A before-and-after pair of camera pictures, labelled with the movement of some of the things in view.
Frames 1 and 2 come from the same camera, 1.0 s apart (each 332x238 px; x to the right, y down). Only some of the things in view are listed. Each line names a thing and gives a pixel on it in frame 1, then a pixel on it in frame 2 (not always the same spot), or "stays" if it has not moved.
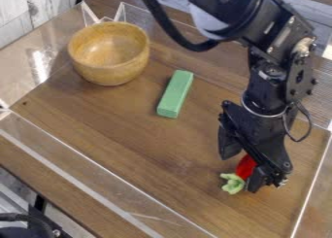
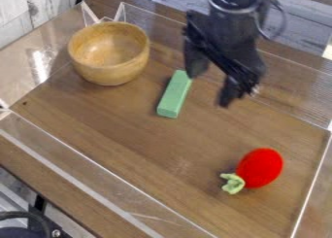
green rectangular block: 174,96 stays
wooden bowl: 109,52 stays
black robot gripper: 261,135 to 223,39
